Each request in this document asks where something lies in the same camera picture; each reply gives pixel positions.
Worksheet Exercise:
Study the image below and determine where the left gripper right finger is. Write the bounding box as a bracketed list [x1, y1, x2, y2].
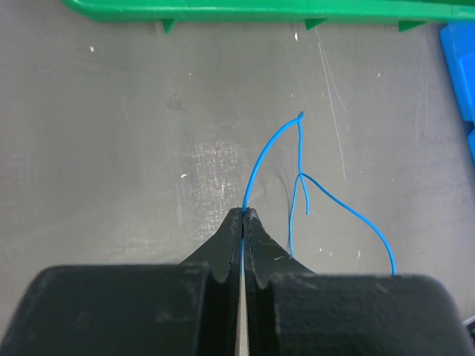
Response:
[243, 209, 474, 355]

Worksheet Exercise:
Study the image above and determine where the green plastic tray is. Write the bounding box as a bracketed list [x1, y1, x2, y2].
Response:
[64, 0, 474, 33]

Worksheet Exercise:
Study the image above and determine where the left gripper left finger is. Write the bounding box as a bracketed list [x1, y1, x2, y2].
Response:
[1, 208, 242, 355]

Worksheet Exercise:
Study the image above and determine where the blue cable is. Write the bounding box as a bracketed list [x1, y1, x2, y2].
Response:
[240, 111, 398, 277]

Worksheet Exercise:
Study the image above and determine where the blue plastic divided bin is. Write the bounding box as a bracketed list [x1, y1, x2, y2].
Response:
[439, 22, 475, 168]

